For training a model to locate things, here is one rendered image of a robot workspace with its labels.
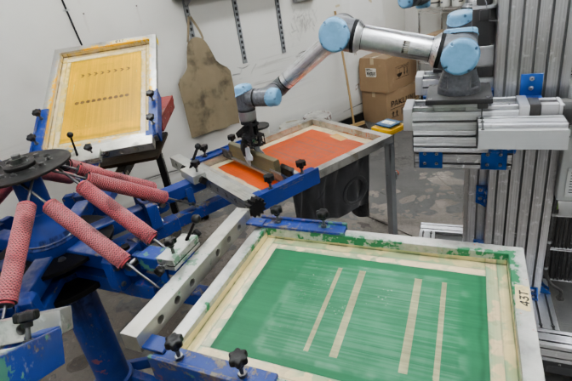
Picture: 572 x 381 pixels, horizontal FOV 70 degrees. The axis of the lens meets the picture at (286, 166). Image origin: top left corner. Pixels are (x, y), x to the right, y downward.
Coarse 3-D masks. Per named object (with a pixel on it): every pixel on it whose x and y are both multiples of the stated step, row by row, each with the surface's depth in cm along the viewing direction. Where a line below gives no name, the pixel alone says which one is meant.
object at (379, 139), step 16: (288, 128) 226; (336, 128) 220; (352, 128) 211; (368, 144) 189; (384, 144) 193; (208, 160) 200; (224, 160) 206; (336, 160) 178; (352, 160) 182; (224, 176) 179; (320, 176) 172
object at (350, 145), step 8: (336, 144) 204; (344, 144) 203; (352, 144) 201; (360, 144) 200; (336, 152) 194; (344, 152) 193; (320, 160) 189; (328, 160) 188; (296, 168) 184; (304, 168) 183; (248, 176) 184; (256, 176) 183; (256, 184) 176; (264, 184) 175; (272, 184) 173
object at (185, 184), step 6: (186, 180) 168; (168, 186) 165; (174, 186) 164; (180, 186) 164; (186, 186) 165; (192, 186) 166; (198, 186) 168; (204, 186) 170; (168, 192) 160; (174, 192) 162; (180, 192) 164; (174, 198) 163; (180, 198) 164
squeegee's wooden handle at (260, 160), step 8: (232, 144) 195; (232, 152) 197; (240, 152) 190; (256, 152) 180; (256, 160) 180; (264, 160) 174; (272, 160) 170; (264, 168) 177; (272, 168) 171; (280, 168) 172
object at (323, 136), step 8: (296, 136) 222; (304, 136) 221; (312, 136) 219; (320, 136) 217; (328, 136) 216; (280, 144) 215; (264, 152) 208; (280, 160) 196; (224, 168) 196; (232, 168) 195; (240, 168) 193; (248, 168) 192; (240, 176) 185
